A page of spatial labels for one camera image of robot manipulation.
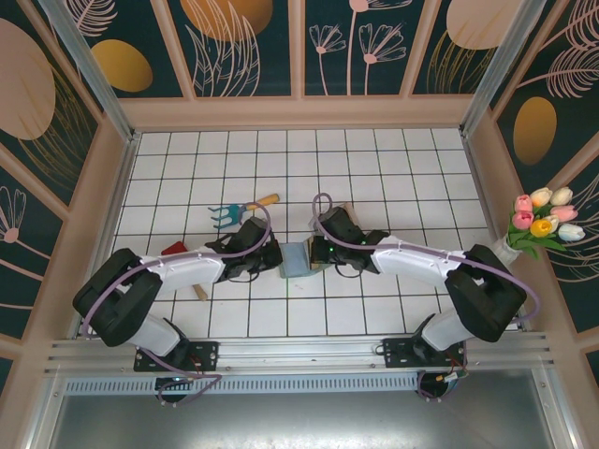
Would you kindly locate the grey-green card holder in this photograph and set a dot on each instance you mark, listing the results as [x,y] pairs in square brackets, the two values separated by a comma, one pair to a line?
[295,262]

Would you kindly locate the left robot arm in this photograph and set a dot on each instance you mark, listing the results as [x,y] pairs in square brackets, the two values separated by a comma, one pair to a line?
[187,273]

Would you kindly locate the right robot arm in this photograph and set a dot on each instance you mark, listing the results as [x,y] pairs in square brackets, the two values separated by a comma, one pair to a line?
[412,264]

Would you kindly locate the left controller board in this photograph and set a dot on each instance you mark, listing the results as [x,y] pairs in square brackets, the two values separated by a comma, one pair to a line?
[173,386]

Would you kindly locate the controller board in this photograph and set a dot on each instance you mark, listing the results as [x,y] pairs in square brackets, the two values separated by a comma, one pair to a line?
[173,386]
[449,379]

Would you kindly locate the metal sheet shelf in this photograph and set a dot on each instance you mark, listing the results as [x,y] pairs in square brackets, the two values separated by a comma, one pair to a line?
[299,421]

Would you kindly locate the white vase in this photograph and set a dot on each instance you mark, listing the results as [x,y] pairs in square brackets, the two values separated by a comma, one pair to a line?
[510,252]

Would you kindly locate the right controller board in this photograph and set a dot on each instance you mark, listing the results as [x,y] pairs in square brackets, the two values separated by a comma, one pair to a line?
[449,379]

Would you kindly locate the tulip bouquet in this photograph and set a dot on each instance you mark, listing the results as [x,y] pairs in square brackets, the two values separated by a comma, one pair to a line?
[545,220]

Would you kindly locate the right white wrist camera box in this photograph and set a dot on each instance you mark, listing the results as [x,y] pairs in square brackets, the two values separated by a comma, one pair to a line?
[313,223]

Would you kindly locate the aluminium mounting rail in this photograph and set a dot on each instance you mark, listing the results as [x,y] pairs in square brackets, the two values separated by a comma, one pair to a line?
[299,355]

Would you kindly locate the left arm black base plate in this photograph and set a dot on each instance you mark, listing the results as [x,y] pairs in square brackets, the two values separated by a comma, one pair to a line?
[206,353]

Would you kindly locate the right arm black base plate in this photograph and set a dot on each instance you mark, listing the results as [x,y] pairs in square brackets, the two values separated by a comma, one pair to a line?
[398,351]

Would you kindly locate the aluminium table side rail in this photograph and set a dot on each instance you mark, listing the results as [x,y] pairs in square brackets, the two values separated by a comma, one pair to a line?
[482,187]
[113,210]

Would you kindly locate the aluminium corner post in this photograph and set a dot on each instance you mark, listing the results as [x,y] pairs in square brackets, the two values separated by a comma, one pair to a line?
[501,70]
[92,70]

